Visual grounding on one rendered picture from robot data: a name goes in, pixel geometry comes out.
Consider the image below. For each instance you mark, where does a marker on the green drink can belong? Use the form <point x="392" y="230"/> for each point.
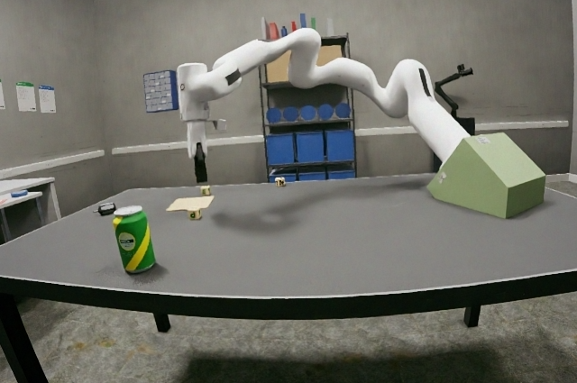
<point x="133" y="238"/>

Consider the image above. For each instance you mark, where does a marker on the beige square mat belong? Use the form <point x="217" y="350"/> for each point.
<point x="186" y="203"/>

